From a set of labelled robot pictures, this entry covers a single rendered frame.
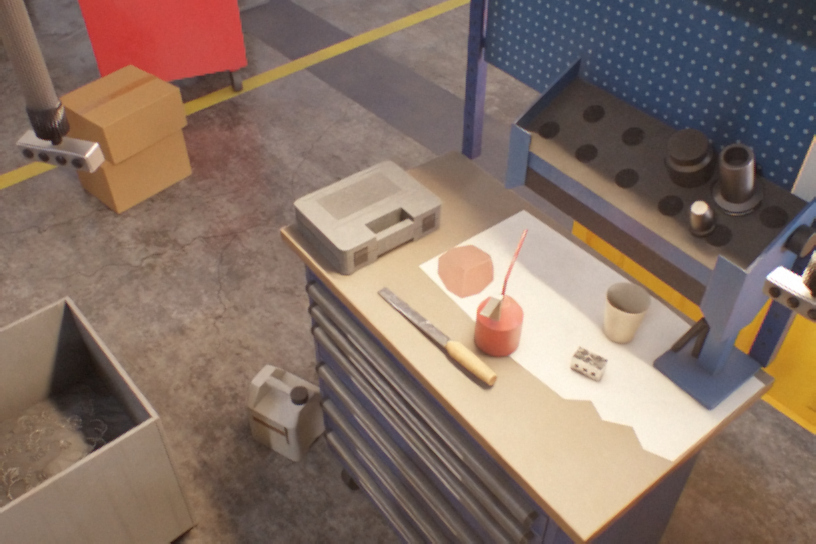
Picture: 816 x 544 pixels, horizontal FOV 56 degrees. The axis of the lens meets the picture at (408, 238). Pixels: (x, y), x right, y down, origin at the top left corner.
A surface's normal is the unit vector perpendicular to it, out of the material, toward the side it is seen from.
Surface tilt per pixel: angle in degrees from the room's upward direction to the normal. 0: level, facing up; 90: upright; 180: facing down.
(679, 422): 0
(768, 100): 90
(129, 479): 90
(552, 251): 0
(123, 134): 90
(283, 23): 0
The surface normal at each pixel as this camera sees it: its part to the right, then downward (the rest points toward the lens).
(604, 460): 0.00, -0.75
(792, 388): -0.76, 0.43
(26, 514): 0.66, 0.51
